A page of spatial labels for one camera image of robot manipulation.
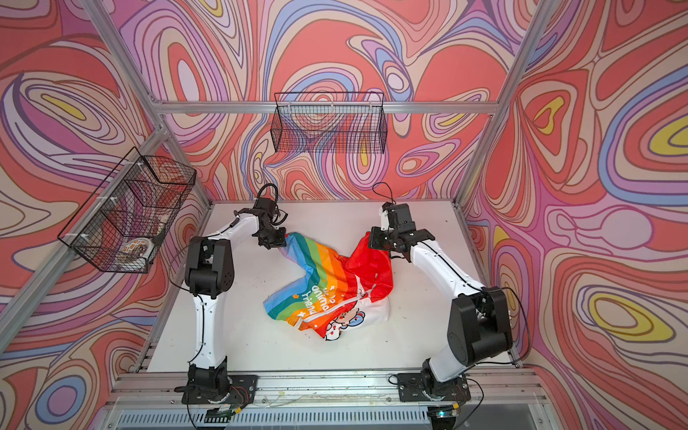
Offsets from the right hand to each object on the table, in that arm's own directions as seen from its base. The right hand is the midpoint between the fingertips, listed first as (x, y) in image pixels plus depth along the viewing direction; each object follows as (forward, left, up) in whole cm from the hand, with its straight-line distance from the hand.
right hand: (371, 243), depth 87 cm
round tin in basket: (-8, +65, +13) cm, 67 cm away
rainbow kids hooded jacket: (-11, +11, -11) cm, 19 cm away
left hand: (+12, +32, -14) cm, 37 cm away
